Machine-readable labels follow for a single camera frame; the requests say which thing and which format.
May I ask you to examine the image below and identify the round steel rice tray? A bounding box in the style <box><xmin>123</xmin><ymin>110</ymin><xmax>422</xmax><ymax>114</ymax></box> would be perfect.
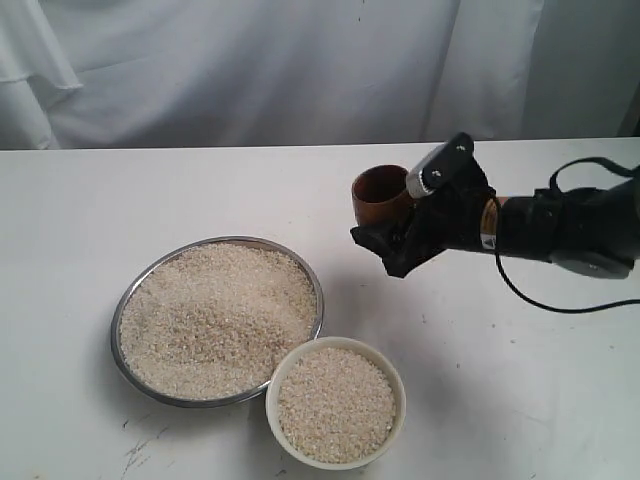
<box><xmin>110</xmin><ymin>236</ymin><xmax>324</xmax><ymax>409</ymax></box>

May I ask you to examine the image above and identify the brown wooden cup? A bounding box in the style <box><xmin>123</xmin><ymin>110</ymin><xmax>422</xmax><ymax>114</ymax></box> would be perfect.
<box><xmin>351</xmin><ymin>165</ymin><xmax>414</xmax><ymax>226</ymax></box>

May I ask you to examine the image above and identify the white ceramic rice bowl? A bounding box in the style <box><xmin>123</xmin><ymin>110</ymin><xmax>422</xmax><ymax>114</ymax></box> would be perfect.
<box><xmin>265</xmin><ymin>337</ymin><xmax>406</xmax><ymax>471</ymax></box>

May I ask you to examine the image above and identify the white fabric backdrop curtain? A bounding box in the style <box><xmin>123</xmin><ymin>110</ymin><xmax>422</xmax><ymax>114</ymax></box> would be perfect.
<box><xmin>1</xmin><ymin>1</ymin><xmax>639</xmax><ymax>150</ymax></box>

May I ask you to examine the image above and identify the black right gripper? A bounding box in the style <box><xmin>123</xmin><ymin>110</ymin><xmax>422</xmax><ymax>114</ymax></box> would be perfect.
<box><xmin>350</xmin><ymin>158</ymin><xmax>495</xmax><ymax>276</ymax></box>

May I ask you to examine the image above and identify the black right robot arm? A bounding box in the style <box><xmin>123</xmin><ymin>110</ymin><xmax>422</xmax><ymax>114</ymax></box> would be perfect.
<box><xmin>351</xmin><ymin>157</ymin><xmax>639</xmax><ymax>279</ymax></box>

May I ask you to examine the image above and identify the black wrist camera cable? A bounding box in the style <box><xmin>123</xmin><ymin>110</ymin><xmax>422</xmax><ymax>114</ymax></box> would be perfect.
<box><xmin>492</xmin><ymin>157</ymin><xmax>640</xmax><ymax>314</ymax></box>

